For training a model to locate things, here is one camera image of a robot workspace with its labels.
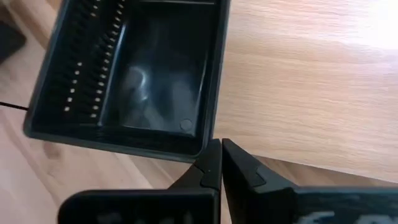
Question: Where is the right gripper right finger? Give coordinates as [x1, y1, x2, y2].
[221, 138, 398, 224]

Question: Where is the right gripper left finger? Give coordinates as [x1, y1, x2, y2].
[57, 138, 223, 224]

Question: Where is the black plastic slotted basket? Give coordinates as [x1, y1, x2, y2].
[22, 0, 231, 163]

